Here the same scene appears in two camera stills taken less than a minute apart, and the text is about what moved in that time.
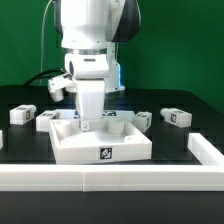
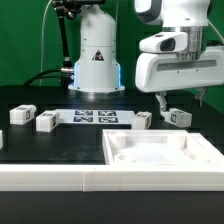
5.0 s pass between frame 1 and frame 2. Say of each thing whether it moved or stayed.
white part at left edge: stayed
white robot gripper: moved
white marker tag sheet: stayed
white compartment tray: moved
